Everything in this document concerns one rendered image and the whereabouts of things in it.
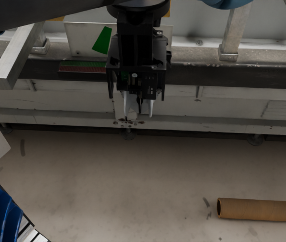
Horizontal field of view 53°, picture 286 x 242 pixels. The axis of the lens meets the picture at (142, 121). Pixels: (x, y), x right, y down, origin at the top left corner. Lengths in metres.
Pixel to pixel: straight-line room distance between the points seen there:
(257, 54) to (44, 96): 0.90
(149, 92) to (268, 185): 1.13
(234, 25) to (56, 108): 0.91
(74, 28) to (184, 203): 0.86
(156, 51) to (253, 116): 1.07
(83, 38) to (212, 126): 0.79
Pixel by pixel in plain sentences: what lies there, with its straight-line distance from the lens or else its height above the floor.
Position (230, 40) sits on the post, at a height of 0.76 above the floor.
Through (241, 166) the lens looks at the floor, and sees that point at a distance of 1.44.
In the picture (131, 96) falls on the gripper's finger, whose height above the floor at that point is 0.86.
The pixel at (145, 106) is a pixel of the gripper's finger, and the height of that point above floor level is 0.83.
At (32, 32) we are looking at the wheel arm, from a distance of 0.66.
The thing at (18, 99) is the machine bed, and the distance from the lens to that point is 1.41.
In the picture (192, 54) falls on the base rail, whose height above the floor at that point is 0.70.
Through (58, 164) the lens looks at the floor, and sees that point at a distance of 1.43.
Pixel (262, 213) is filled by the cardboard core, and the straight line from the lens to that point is 1.29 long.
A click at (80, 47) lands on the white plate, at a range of 0.78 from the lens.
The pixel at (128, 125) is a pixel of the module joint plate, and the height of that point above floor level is 0.13.
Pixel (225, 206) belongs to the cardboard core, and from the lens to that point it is 1.24.
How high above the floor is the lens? 1.18
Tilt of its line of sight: 51 degrees down
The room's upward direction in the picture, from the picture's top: straight up
